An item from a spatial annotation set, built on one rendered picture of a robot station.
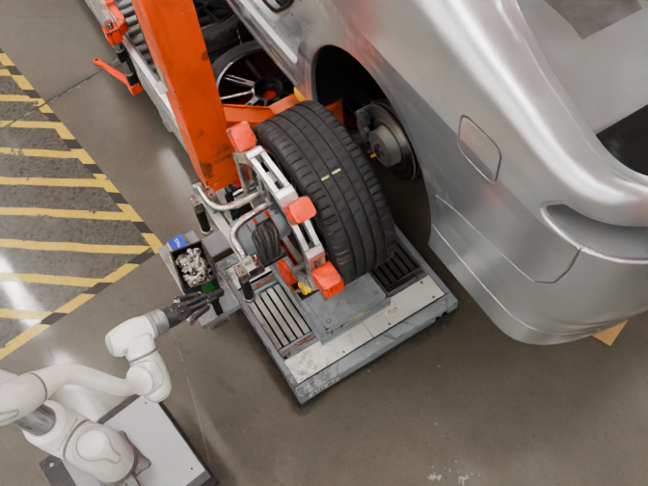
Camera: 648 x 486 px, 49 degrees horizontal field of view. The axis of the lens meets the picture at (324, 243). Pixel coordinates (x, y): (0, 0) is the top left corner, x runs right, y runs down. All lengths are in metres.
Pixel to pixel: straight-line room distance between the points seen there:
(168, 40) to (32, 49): 2.45
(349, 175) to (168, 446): 1.21
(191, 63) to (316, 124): 0.51
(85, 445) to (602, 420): 2.02
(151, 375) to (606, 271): 1.45
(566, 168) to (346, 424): 1.73
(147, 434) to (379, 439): 0.95
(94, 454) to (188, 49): 1.38
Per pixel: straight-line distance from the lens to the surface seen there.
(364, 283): 3.14
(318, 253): 2.36
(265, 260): 2.34
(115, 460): 2.62
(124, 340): 2.50
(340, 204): 2.30
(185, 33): 2.52
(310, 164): 2.32
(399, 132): 2.62
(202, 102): 2.74
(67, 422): 2.66
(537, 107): 1.80
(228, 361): 3.30
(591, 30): 3.01
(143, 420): 2.85
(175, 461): 2.77
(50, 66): 4.73
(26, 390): 2.14
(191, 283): 2.85
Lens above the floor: 2.99
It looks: 58 degrees down
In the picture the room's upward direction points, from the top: 8 degrees counter-clockwise
